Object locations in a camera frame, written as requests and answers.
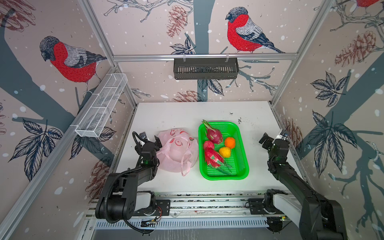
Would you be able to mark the black hanging wall basket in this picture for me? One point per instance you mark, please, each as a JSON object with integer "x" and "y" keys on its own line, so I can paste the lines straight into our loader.
{"x": 206, "y": 69}

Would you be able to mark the white wire mesh shelf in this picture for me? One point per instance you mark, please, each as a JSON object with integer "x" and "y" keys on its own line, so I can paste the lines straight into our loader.
{"x": 99, "y": 112}

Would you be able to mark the orange round fruit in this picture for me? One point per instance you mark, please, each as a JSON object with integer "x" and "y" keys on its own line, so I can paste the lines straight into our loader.
{"x": 230, "y": 142}

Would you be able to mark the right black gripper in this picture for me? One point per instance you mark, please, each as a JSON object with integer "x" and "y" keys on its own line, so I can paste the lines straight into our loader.
{"x": 269, "y": 142}

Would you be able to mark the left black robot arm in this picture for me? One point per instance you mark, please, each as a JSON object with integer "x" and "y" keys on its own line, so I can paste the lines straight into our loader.
{"x": 120, "y": 198}

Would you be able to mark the pink plastic bag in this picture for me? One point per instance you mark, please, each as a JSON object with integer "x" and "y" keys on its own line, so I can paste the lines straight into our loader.
{"x": 179, "y": 152}

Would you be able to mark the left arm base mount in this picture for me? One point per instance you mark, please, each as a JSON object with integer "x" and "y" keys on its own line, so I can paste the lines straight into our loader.
{"x": 146, "y": 208}

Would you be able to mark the green plastic basket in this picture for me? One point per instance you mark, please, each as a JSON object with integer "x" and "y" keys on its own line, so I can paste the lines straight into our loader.
{"x": 238, "y": 160}

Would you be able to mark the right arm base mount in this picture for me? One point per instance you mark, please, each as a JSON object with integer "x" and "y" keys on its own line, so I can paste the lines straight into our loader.
{"x": 258, "y": 207}

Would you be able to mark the yellow fruit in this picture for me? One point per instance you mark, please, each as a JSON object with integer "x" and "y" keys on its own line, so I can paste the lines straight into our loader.
{"x": 225, "y": 152}

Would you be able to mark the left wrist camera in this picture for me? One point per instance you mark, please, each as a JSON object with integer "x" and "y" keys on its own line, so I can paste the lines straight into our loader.
{"x": 143, "y": 137}

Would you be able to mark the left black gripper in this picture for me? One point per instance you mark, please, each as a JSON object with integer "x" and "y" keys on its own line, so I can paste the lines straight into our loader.
{"x": 157, "y": 141}

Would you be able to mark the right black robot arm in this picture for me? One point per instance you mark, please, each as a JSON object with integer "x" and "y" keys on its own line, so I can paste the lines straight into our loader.
{"x": 317, "y": 217}

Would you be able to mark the small pink red fruit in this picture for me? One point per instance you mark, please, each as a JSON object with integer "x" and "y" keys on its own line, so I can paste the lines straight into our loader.
{"x": 208, "y": 145}

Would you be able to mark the aluminium rail base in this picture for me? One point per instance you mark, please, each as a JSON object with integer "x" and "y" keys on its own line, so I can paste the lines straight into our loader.
{"x": 198, "y": 211}

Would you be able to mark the red green dragon fruit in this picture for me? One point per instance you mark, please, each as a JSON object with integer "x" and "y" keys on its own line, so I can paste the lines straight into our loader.
{"x": 213, "y": 135}

